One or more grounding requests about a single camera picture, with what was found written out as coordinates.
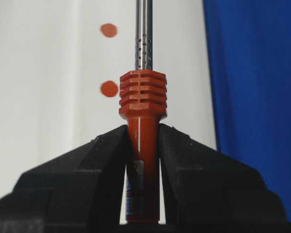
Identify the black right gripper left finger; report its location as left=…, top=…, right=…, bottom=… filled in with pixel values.
left=0, top=125, right=129, bottom=233

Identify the red-handled soldering iron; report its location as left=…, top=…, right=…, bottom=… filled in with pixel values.
left=119, top=0, right=167, bottom=224

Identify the middle orange round mark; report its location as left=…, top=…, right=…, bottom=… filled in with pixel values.
left=100, top=23, right=117, bottom=38

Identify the near orange round mark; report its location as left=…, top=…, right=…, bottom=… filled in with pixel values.
left=100, top=81, right=118, bottom=97

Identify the orange round mark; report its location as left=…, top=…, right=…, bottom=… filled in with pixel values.
left=100, top=23, right=117, bottom=38
left=100, top=81, right=118, bottom=97

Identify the blue table cloth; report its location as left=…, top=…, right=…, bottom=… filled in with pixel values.
left=204, top=0, right=291, bottom=221

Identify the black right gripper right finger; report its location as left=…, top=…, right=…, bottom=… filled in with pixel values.
left=159, top=124, right=290, bottom=233

